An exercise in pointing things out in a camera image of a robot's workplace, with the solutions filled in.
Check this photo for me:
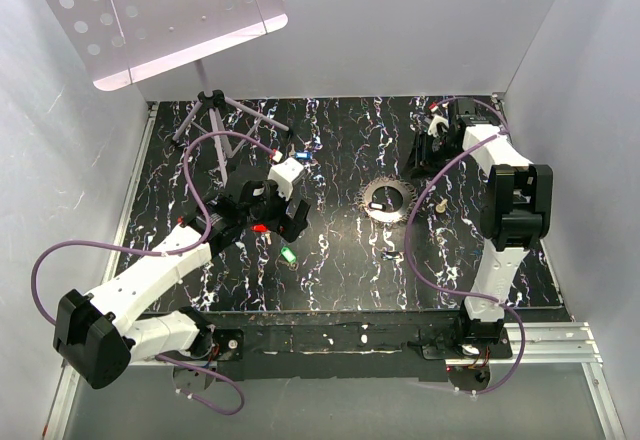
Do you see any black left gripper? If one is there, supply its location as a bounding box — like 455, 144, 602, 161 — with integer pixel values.
240, 175, 309, 241

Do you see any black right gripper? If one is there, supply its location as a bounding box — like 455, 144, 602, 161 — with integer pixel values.
400, 130, 463, 180

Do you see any key with red tag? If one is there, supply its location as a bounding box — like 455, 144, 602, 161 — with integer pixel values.
251, 224, 272, 245

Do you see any key with green tag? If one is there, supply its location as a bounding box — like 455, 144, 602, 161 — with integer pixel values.
278, 246, 298, 271

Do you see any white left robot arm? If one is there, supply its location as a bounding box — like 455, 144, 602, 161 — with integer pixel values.
53, 158, 310, 389

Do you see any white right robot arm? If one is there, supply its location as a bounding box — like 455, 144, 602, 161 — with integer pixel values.
408, 98, 553, 358

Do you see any key with blue tag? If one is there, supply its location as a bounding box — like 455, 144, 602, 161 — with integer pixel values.
288, 144, 313, 162

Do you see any white perforated music stand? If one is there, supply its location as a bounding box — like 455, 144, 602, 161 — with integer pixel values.
20, 0, 296, 194

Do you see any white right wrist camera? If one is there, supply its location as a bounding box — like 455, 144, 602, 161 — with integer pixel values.
427, 103, 449, 138

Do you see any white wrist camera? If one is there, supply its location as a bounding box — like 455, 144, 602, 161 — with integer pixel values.
427, 103, 449, 138
267, 157, 306, 201

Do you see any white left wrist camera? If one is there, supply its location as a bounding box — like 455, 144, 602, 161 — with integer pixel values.
267, 157, 306, 201

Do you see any metal toothed sprocket ring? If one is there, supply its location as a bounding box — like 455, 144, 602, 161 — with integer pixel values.
355, 175, 418, 229

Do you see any aluminium front rail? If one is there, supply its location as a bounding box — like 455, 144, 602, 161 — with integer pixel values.
440, 322, 626, 439

